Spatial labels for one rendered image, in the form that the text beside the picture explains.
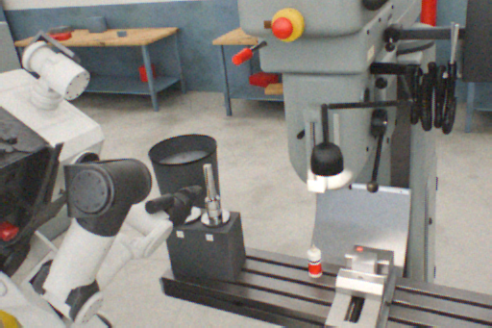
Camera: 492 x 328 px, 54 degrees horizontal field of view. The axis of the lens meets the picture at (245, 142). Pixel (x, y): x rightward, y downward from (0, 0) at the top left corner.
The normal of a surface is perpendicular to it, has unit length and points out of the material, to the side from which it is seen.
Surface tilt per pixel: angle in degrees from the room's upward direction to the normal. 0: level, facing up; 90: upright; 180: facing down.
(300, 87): 90
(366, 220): 62
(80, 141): 76
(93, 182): 68
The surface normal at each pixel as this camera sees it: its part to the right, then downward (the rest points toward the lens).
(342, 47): -0.43, 0.41
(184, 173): 0.13, 0.45
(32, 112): 0.46, -0.75
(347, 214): -0.44, -0.04
